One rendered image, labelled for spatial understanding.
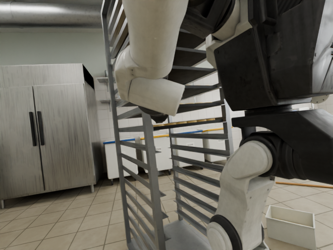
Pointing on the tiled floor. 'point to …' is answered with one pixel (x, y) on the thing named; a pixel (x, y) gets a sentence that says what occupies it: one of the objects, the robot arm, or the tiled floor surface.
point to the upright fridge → (47, 130)
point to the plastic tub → (291, 226)
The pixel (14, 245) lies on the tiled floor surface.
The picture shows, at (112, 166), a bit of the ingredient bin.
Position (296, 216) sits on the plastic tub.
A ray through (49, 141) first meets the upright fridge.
